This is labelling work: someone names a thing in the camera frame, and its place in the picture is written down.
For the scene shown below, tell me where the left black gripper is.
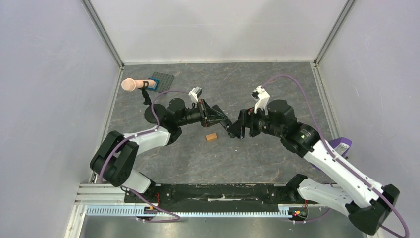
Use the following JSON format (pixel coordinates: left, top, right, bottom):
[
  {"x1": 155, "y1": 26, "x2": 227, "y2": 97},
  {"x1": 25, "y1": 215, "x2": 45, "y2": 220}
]
[{"x1": 177, "y1": 99, "x2": 227, "y2": 128}]

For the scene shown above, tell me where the black remote control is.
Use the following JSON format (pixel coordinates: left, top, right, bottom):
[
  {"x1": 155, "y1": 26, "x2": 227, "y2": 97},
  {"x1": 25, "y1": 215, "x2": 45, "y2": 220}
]
[{"x1": 219, "y1": 119, "x2": 239, "y2": 138}]

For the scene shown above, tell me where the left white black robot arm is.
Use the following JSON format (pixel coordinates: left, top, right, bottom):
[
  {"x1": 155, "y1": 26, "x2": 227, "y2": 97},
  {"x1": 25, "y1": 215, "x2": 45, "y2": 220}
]
[{"x1": 90, "y1": 98, "x2": 231, "y2": 203}]

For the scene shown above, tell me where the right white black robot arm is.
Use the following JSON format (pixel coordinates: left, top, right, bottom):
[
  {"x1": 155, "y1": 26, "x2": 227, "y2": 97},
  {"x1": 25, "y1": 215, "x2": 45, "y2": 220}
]
[{"x1": 228, "y1": 100, "x2": 400, "y2": 235}]

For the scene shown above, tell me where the small wooden rectangular block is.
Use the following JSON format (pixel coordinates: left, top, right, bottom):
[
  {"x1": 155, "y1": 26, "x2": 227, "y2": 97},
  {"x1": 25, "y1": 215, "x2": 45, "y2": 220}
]
[{"x1": 206, "y1": 133, "x2": 218, "y2": 142}]

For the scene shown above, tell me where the blue square block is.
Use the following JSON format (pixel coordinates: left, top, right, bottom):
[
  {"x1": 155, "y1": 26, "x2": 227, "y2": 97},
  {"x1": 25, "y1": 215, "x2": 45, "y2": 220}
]
[{"x1": 146, "y1": 78, "x2": 160, "y2": 91}]

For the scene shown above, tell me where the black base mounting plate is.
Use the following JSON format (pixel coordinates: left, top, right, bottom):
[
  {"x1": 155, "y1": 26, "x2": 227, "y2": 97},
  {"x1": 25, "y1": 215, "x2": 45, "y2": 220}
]
[{"x1": 142, "y1": 174, "x2": 307, "y2": 213}]

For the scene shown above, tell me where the beige wooden peg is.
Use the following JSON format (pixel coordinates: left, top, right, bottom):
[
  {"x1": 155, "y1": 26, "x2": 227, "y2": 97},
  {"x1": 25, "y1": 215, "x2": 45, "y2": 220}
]
[{"x1": 121, "y1": 78, "x2": 149, "y2": 92}]

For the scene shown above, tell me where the purple plastic holder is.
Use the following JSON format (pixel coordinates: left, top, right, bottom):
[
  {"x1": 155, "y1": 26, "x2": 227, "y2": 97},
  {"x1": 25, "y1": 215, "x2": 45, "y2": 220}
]
[{"x1": 328, "y1": 137, "x2": 352, "y2": 160}]

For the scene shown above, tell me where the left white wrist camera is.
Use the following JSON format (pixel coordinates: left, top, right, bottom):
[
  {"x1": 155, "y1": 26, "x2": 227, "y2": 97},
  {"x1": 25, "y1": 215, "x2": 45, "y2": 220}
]
[{"x1": 188, "y1": 87, "x2": 202, "y2": 104}]

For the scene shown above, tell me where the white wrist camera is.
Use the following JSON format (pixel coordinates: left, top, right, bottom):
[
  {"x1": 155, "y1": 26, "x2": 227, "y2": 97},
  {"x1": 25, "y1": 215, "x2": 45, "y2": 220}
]
[
  {"x1": 251, "y1": 85, "x2": 270, "y2": 114},
  {"x1": 188, "y1": 87, "x2": 202, "y2": 104}
]

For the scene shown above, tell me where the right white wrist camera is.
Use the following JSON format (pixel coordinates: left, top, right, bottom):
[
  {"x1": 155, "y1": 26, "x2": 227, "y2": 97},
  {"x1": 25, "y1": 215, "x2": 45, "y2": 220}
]
[{"x1": 251, "y1": 85, "x2": 270, "y2": 114}]

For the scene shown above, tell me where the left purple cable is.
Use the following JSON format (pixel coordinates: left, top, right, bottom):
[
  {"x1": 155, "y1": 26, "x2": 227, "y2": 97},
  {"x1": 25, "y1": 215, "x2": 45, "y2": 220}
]
[{"x1": 98, "y1": 90, "x2": 191, "y2": 223}]

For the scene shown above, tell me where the purple cable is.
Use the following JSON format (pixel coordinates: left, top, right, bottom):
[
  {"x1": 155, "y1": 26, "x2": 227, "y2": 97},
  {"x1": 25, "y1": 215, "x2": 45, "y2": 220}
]
[
  {"x1": 262, "y1": 74, "x2": 410, "y2": 238},
  {"x1": 98, "y1": 90, "x2": 191, "y2": 223}
]

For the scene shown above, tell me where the grey studded base plate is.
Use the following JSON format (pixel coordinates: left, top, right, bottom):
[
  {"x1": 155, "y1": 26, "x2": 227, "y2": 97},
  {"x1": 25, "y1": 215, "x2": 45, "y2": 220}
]
[{"x1": 150, "y1": 72, "x2": 175, "y2": 93}]

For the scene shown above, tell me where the white slotted cable duct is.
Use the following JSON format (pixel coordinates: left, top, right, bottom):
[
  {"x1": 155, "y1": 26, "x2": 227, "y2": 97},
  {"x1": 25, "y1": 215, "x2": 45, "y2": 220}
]
[{"x1": 86, "y1": 205, "x2": 292, "y2": 218}]

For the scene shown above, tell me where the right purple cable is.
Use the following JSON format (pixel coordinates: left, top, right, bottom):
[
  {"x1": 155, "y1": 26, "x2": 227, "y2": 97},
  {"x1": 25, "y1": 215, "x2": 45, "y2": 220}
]
[{"x1": 262, "y1": 74, "x2": 410, "y2": 238}]

